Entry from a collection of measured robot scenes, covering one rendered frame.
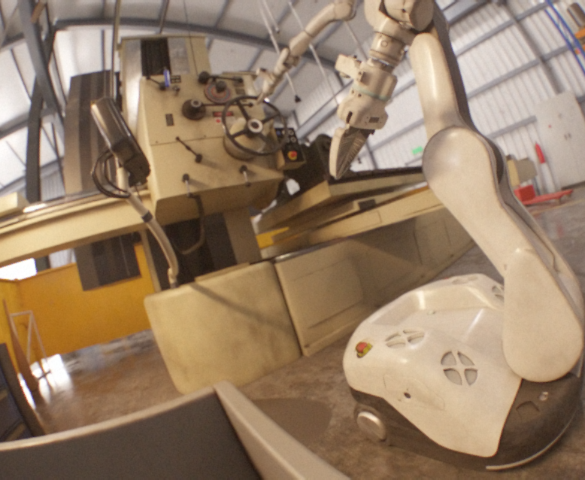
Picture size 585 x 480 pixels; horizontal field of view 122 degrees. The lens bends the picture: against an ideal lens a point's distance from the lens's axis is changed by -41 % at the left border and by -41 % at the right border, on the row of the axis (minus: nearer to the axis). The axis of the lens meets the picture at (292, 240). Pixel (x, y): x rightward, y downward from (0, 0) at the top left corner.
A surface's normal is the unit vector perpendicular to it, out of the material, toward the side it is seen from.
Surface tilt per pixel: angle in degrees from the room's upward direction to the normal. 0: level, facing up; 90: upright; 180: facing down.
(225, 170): 90
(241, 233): 90
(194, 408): 90
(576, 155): 90
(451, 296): 73
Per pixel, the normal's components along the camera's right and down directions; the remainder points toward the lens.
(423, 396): -0.80, 0.23
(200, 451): 0.49, -0.18
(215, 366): 0.18, -0.08
